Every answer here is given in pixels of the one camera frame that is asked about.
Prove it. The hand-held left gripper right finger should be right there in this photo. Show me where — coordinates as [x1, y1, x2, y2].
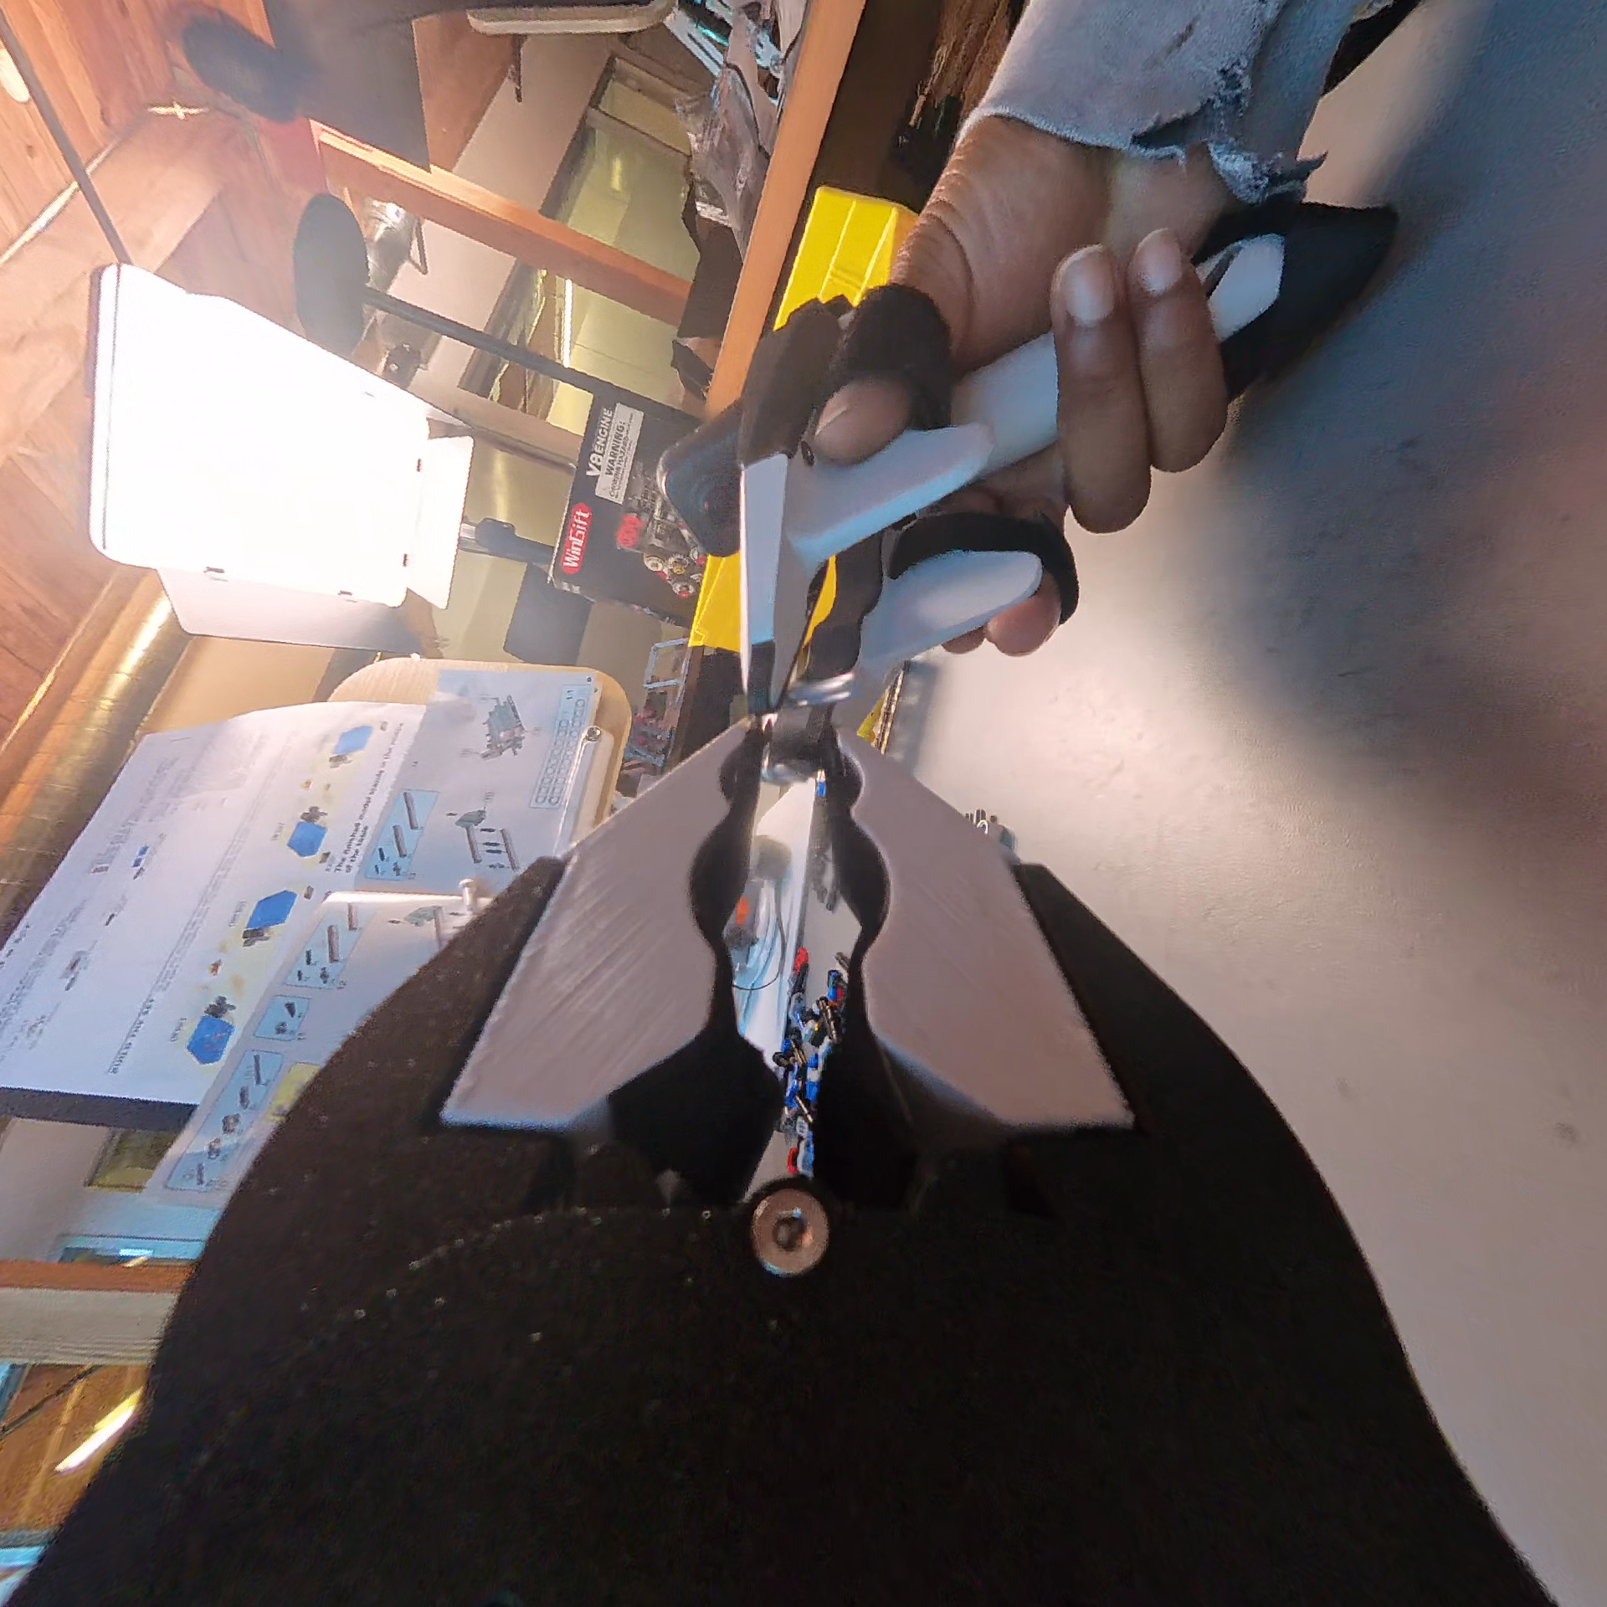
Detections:
[817, 731, 1135, 1133]

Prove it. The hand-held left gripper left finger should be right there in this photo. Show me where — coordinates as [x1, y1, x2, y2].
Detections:
[440, 724, 768, 1135]

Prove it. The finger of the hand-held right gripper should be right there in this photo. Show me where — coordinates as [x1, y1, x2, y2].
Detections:
[739, 452, 815, 724]

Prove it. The chrome two-hole beam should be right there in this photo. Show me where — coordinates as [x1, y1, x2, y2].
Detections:
[756, 714, 833, 783]

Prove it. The person's right hand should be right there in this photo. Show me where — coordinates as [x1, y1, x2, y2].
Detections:
[804, 115, 1246, 657]

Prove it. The yellow storage bin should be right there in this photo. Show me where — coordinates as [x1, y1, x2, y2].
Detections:
[777, 186, 921, 335]
[689, 549, 905, 756]

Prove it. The black product box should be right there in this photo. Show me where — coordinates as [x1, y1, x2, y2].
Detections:
[550, 375, 710, 630]

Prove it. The pile of mixed small connectors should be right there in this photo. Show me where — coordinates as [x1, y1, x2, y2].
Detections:
[771, 947, 856, 1144]

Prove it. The wooden workbench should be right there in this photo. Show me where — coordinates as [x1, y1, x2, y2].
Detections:
[703, 0, 871, 423]

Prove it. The white instruction sheet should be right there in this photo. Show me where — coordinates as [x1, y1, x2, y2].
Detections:
[0, 666, 605, 1198]

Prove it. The black round stool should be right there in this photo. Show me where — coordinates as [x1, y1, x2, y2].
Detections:
[293, 192, 605, 395]

